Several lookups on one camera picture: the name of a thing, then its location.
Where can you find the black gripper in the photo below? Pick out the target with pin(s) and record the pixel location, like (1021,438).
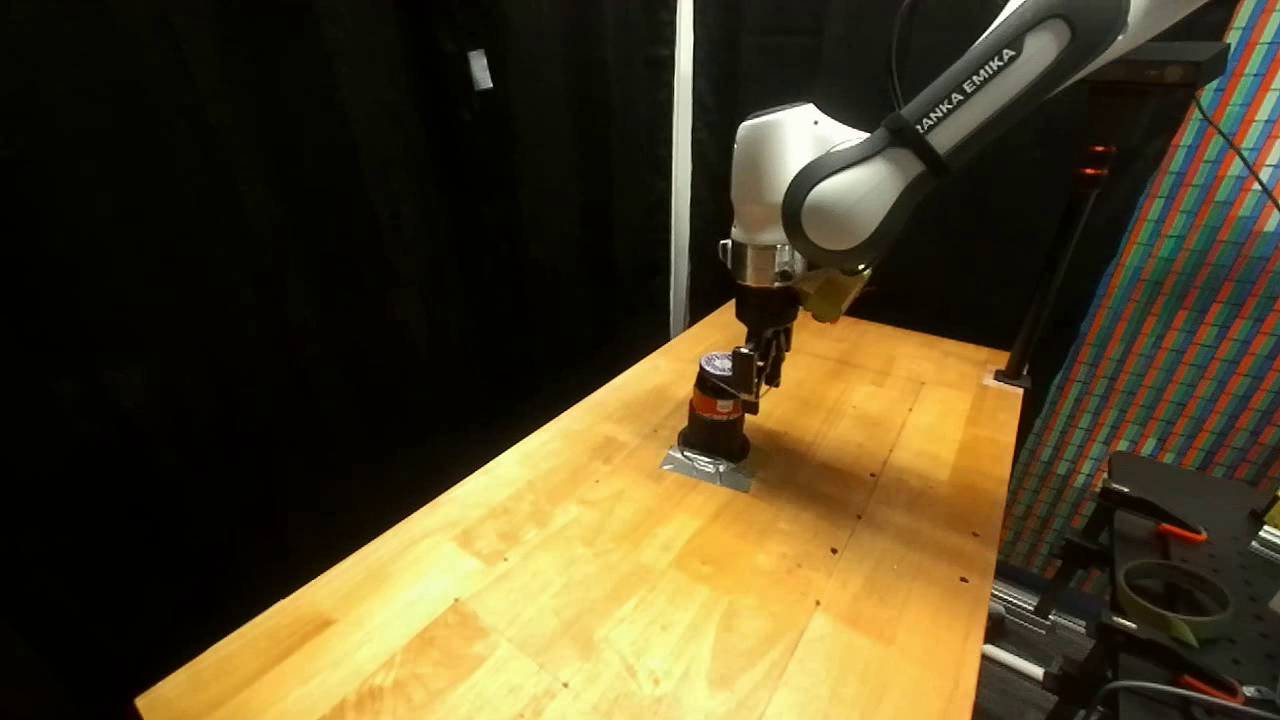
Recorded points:
(767,304)

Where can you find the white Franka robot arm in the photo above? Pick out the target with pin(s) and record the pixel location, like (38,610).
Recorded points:
(854,172)

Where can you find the black cup with red band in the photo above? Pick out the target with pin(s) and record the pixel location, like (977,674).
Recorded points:
(713,425)

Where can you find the silver tape patch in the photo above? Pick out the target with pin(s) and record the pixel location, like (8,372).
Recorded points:
(707,468)

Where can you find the white vertical pole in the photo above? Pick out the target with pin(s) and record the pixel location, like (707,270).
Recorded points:
(680,162)

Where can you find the black stand with orange clamp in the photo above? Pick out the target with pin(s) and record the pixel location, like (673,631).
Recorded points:
(1065,267)

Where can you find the small white hanging tag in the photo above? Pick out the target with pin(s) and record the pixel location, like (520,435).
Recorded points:
(483,70)

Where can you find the multicoloured checkered panel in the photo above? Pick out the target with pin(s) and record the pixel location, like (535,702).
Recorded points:
(1175,334)

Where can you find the grey tape roll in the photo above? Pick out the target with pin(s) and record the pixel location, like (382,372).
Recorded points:
(1132,601)

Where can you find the black curtain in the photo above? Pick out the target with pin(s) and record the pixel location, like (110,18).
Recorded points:
(265,267)

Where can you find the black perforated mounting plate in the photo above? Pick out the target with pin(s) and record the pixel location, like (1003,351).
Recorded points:
(1240,535)

